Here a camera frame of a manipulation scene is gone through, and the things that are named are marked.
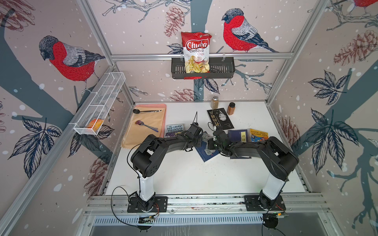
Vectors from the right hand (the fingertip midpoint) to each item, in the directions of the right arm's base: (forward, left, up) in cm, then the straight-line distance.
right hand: (207, 142), depth 96 cm
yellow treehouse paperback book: (+5, -34, +1) cm, 34 cm away
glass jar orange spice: (+25, -18, +6) cm, 31 cm away
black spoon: (+25, +55, +1) cm, 61 cm away
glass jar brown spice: (+32, -6, +6) cm, 33 cm away
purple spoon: (+14, +49, +1) cm, 51 cm away
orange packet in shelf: (-12, +53, +34) cm, 64 cm away
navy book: (+5, -20, +1) cm, 20 cm away
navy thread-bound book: (-6, +5, +1) cm, 8 cm away
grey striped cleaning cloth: (+2, +1, +3) cm, 4 cm away
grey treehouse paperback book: (+8, +25, +2) cm, 27 cm away
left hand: (+2, +4, +2) cm, 5 cm away
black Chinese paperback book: (+21, -10, 0) cm, 23 cm away
